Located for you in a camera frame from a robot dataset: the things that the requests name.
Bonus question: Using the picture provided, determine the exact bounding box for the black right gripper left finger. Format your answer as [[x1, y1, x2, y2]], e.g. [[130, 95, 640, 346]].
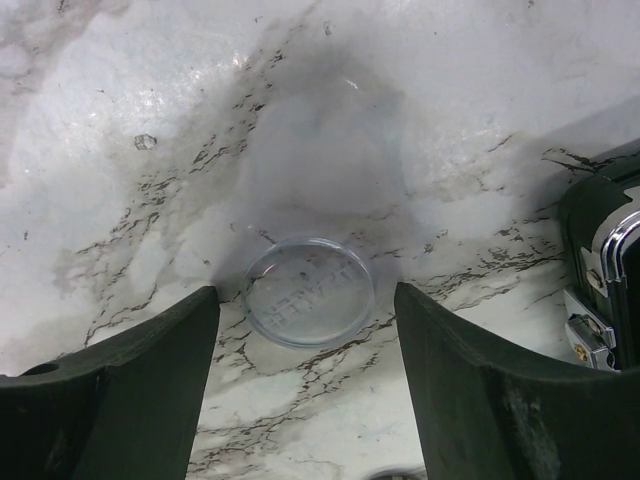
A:
[[1, 286, 220, 479]]

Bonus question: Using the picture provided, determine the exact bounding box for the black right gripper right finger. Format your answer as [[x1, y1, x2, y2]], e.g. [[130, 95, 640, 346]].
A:
[[394, 282, 639, 479]]

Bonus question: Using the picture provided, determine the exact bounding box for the clear dealer button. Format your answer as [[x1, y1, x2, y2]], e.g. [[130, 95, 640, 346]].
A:
[[241, 237, 376, 349]]

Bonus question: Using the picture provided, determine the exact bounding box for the black poker case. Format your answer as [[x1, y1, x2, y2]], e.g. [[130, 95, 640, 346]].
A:
[[559, 153, 639, 372]]

